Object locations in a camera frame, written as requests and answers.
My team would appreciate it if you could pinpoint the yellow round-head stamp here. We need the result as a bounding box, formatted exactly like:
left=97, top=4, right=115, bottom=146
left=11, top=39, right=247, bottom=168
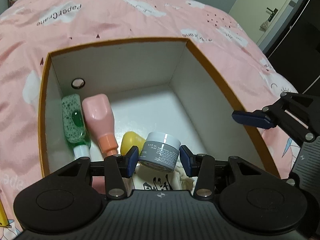
left=120, top=131, right=145, bottom=155

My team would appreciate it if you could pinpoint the white drawstring pouch with calligraphy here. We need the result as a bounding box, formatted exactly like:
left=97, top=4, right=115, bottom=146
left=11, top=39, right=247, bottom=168
left=132, top=164, right=195, bottom=191

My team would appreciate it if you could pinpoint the small grey cream jar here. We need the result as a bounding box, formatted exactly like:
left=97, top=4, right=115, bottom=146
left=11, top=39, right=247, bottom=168
left=138, top=132, right=181, bottom=173

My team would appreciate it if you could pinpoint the pink bottle orange cap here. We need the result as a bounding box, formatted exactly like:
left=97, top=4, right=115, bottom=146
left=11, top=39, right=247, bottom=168
left=82, top=94, right=118, bottom=157

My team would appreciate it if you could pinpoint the green gel bottle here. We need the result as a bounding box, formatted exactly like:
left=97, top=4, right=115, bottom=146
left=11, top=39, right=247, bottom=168
left=61, top=94, right=91, bottom=159

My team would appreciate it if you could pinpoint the orange cardboard box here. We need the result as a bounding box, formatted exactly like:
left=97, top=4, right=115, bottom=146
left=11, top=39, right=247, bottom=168
left=38, top=37, right=279, bottom=176

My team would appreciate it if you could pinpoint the pink printed bed blanket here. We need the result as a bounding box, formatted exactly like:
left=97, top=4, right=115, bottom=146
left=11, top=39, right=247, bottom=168
left=1, top=0, right=298, bottom=239

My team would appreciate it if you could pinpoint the cream door with handle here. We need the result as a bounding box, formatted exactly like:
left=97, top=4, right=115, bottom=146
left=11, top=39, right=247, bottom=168
left=229, top=0, right=298, bottom=46

